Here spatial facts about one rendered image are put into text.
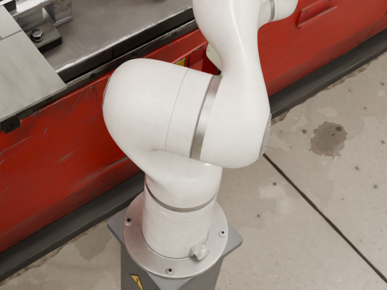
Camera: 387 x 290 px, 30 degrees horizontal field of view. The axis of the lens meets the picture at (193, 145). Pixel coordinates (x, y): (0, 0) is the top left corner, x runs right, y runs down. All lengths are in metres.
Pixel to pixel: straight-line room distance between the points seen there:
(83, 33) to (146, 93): 0.81
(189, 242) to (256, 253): 1.21
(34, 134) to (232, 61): 0.91
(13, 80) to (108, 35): 0.32
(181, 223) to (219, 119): 0.27
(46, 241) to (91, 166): 0.39
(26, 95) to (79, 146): 0.51
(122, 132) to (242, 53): 0.19
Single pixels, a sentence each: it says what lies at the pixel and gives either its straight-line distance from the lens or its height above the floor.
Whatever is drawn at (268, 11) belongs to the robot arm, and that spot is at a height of 1.11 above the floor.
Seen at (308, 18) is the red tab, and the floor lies 0.56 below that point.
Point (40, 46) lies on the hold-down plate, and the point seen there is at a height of 0.90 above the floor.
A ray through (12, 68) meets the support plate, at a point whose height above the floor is 1.00.
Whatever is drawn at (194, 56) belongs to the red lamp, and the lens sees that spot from 1.78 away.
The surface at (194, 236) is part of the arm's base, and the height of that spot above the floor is 1.09.
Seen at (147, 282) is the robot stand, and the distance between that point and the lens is 1.35.
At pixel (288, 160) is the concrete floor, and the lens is 2.63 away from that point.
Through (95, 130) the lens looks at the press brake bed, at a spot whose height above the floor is 0.56.
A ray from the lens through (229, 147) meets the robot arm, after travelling 0.95.
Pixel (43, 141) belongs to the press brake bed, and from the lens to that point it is 1.85.
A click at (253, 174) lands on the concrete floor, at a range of 2.57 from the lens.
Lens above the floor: 2.18
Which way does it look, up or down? 57 degrees down
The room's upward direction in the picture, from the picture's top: 9 degrees clockwise
